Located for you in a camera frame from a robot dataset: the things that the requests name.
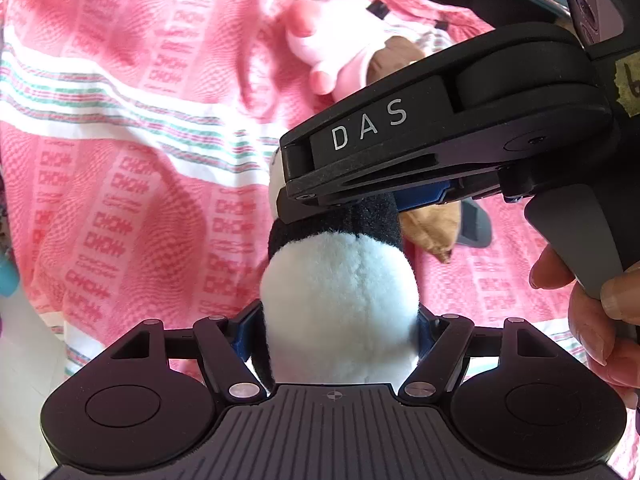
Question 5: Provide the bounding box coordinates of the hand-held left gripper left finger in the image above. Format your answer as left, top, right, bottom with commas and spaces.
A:
107, 300, 273, 406

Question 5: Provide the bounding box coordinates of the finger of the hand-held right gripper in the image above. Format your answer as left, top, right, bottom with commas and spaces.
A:
276, 152, 501, 223

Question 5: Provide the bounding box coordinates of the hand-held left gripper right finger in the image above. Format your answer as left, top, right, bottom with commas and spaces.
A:
397, 305, 568, 406

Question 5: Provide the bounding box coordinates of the black and white plush toy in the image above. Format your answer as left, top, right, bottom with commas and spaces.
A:
260, 150, 426, 386

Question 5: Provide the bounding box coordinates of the pink bear plush toy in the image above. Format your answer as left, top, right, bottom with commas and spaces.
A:
285, 0, 431, 101

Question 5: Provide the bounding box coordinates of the person's right hand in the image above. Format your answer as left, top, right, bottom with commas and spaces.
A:
529, 245, 640, 411

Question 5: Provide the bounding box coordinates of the brown fabric piece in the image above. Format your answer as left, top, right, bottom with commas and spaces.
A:
400, 205, 463, 265

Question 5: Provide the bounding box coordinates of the dark grey flat object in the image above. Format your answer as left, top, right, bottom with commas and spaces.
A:
457, 197, 493, 249

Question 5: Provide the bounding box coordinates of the light blue object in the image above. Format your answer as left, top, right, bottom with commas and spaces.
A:
0, 250, 19, 297

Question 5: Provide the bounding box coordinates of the pink patterned striped cloth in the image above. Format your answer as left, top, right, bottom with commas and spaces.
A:
0, 0, 640, 480

